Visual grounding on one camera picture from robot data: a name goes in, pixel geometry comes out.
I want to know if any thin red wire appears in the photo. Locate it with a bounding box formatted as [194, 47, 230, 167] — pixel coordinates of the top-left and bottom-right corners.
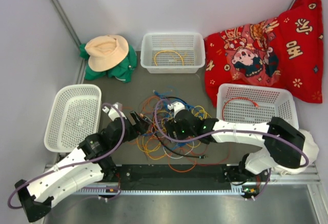
[189, 141, 231, 167]

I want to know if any white basket left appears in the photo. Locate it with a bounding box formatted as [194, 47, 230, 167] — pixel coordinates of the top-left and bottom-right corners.
[44, 84, 101, 153]

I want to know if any white basket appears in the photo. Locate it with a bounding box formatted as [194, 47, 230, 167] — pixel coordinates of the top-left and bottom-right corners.
[140, 32, 206, 74]
[44, 84, 101, 153]
[216, 84, 299, 129]

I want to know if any black base bar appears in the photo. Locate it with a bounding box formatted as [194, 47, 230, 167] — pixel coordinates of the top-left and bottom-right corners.
[102, 165, 247, 191]

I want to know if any thin yellow wire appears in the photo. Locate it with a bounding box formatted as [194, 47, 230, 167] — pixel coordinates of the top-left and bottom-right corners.
[189, 105, 213, 122]

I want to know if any orange thin cable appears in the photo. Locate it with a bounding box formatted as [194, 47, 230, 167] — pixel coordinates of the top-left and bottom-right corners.
[125, 95, 203, 173]

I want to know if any black cable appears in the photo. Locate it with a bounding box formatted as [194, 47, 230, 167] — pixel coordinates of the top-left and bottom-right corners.
[151, 96, 210, 159]

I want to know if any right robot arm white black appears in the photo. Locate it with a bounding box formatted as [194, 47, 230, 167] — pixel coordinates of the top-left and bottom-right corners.
[165, 109, 319, 181]

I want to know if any peach bucket hat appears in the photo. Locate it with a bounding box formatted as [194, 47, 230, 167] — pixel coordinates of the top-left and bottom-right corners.
[85, 35, 129, 72]

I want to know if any white basket right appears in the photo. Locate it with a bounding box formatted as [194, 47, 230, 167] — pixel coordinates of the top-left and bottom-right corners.
[216, 84, 299, 129]

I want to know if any white slotted cable duct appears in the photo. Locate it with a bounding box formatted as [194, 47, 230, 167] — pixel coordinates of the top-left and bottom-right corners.
[74, 184, 257, 196]

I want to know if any white cloth right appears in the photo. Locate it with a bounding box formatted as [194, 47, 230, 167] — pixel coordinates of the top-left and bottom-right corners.
[257, 129, 319, 174]

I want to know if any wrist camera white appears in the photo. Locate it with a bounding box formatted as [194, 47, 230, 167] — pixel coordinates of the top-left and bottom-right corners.
[167, 101, 185, 115]
[102, 103, 126, 121]

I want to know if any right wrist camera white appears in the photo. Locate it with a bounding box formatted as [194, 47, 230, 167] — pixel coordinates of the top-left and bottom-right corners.
[167, 101, 185, 115]

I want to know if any yellow cable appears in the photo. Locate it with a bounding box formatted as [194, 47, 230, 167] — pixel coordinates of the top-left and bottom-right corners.
[153, 50, 185, 66]

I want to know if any green cloth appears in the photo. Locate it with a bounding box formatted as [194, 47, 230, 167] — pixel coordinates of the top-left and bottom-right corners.
[85, 45, 137, 83]

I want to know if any red ethernet cable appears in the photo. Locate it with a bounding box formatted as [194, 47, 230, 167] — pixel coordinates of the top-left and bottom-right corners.
[221, 96, 260, 121]

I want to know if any blue cable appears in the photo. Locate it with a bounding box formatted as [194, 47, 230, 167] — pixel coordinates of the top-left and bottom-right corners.
[152, 87, 203, 153]

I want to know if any white basket back centre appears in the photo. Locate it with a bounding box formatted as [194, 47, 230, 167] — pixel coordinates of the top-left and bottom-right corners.
[140, 32, 206, 74]

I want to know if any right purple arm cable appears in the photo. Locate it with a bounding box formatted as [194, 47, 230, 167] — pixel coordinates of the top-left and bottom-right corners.
[153, 99, 310, 170]

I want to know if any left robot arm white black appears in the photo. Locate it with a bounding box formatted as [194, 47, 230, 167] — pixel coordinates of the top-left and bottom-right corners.
[15, 110, 149, 222]

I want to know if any red printed pillow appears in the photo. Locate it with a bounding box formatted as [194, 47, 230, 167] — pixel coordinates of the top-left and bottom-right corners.
[204, 0, 324, 105]

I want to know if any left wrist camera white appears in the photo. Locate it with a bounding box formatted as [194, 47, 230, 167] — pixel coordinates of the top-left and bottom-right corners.
[102, 103, 126, 121]

